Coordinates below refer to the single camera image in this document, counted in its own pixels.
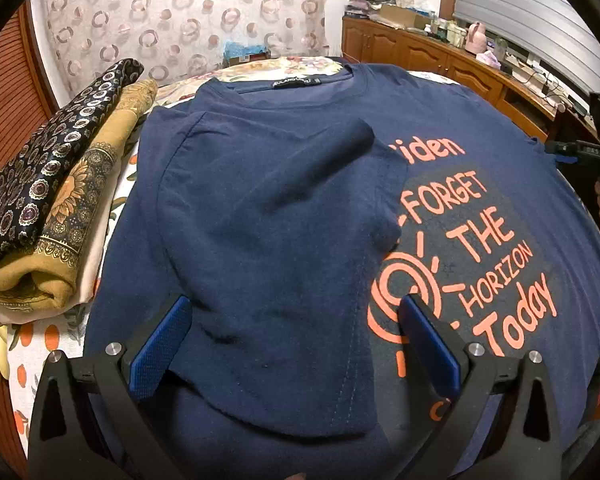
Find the mustard floral folded cloth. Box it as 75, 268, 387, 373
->
0, 79, 158, 324

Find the grey window blind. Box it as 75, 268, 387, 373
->
455, 0, 600, 92

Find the dark patterned folded cloth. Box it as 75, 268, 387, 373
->
0, 58, 144, 260

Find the pink kettle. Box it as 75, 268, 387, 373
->
465, 22, 488, 55

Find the wooden sideboard cabinet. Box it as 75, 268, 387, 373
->
341, 18, 598, 143

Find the wooden louvered wardrobe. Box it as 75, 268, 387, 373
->
0, 2, 57, 479

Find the blue item on box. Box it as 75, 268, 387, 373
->
223, 41, 271, 67

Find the orange print white sheet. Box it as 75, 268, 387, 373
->
7, 142, 138, 451

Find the circle pattern curtain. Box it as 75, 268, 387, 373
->
32, 0, 328, 96

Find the navy printed t-shirt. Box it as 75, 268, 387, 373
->
84, 64, 600, 479

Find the stack of folded papers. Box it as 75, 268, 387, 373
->
344, 0, 394, 20

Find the floral quilt blanket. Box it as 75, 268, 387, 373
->
154, 56, 343, 107

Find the cardboard box on cabinet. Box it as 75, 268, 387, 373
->
379, 4, 431, 29

